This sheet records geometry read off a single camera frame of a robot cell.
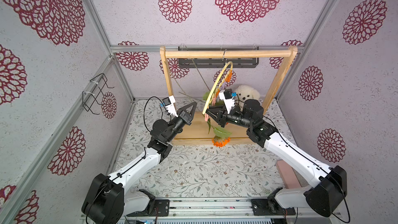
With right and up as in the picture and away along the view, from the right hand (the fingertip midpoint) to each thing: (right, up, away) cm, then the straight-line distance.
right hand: (206, 108), depth 66 cm
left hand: (-4, +2, +2) cm, 5 cm away
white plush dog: (+26, +11, +34) cm, 44 cm away
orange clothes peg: (+13, +17, +20) cm, 29 cm away
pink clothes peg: (0, -4, +2) cm, 4 cm away
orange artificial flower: (+7, -12, +5) cm, 15 cm away
